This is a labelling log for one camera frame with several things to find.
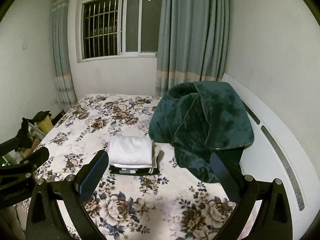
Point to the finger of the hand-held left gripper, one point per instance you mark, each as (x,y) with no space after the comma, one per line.
(37,156)
(10,145)

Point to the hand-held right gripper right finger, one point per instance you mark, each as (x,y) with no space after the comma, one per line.
(225,177)

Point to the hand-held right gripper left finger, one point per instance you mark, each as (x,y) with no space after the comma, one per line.
(91,177)

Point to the white knit sweater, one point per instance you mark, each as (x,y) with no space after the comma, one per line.
(131,151)

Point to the brown cardboard box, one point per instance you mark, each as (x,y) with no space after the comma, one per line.
(28,152)

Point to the white storage bin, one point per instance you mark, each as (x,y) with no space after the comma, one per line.
(35,130)

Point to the yellow box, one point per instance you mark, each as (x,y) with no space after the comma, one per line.
(46,126)

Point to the black bag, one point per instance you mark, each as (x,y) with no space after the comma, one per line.
(41,115)

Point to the folded white cloth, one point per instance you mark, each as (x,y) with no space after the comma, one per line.
(132,166)

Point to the folded black striped garment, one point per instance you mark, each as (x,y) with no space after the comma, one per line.
(142,172)

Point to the floral bed blanket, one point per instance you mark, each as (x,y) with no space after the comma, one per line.
(100,120)

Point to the dark green plush blanket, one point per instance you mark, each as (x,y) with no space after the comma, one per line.
(200,120)

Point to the folded beige garment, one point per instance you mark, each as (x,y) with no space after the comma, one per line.
(156,157)

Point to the white curved headboard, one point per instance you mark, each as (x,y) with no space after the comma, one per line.
(265,110)

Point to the narrow blue-grey curtain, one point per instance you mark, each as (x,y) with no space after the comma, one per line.
(62,55)

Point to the barred window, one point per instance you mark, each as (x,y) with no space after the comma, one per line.
(105,30)

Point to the wide blue-grey curtain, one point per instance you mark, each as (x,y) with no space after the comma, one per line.
(190,30)

